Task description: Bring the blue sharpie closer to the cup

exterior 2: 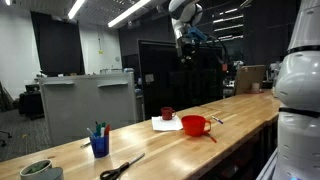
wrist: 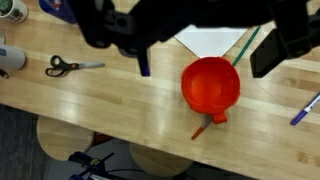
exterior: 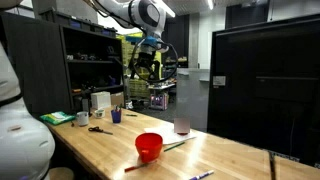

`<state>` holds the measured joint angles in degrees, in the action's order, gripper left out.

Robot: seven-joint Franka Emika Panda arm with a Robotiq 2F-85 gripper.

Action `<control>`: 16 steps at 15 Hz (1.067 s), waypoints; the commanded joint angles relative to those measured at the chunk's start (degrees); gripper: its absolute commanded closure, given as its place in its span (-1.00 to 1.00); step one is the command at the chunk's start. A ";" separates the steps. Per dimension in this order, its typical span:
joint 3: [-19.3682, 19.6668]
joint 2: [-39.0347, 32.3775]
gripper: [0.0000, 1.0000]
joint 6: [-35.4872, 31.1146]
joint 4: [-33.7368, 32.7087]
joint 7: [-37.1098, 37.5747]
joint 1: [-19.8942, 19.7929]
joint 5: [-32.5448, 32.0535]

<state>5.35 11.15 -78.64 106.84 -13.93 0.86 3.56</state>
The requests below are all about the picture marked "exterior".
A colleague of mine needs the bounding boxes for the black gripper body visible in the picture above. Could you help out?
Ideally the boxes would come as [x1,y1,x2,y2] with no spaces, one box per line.
[137,52,157,68]

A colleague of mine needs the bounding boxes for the blue sharpie marker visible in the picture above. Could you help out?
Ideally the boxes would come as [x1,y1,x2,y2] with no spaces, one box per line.
[189,170,214,180]

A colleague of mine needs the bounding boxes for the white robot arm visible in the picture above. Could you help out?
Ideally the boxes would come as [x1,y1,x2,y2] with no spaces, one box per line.
[0,0,166,180]

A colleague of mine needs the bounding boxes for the blue pen holder cup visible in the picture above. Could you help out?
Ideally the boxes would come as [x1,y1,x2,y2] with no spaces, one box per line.
[111,110,121,123]

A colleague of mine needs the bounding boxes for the large red cup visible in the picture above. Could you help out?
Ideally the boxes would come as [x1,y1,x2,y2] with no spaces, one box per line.
[135,133,163,163]

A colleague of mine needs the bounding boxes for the yellow crate rack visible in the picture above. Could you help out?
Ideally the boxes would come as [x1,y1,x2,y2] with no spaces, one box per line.
[117,32,150,99]

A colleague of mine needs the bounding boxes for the grey partition board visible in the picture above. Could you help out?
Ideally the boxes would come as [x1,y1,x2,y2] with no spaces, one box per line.
[176,68,209,132]

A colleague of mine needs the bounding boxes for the white box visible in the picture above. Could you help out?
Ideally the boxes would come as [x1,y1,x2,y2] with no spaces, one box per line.
[91,91,111,109]

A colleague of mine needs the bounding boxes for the green marker on table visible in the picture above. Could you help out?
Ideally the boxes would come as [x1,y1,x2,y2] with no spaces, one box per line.
[125,114,137,117]

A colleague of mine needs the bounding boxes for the white mug with plant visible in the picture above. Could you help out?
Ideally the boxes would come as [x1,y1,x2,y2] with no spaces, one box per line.
[94,109,105,118]

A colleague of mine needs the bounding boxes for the white paper sheet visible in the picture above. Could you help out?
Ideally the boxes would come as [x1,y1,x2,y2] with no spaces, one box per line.
[144,125,196,145]

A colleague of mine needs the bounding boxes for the dark shelving unit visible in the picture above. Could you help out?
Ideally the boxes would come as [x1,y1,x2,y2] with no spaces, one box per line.
[1,12,124,115]

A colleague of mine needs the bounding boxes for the small dark red mug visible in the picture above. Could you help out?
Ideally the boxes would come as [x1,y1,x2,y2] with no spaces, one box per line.
[174,118,190,135]

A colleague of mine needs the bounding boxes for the green pencil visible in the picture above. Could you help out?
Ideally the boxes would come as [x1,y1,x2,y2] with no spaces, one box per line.
[163,142,185,152]

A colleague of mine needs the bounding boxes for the red pencil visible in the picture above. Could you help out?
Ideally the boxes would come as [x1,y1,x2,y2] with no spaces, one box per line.
[124,161,156,173]

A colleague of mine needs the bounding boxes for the large black panel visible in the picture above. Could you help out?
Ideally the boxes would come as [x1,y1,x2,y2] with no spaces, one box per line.
[207,14,320,166]

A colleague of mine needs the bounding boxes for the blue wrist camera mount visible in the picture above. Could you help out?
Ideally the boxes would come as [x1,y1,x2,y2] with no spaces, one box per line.
[125,36,169,53]

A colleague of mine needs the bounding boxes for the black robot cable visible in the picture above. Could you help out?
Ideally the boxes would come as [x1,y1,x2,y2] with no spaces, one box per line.
[128,37,179,84]

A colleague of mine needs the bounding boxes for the black handled scissors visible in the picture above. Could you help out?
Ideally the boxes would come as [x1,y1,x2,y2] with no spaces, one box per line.
[88,126,113,135]

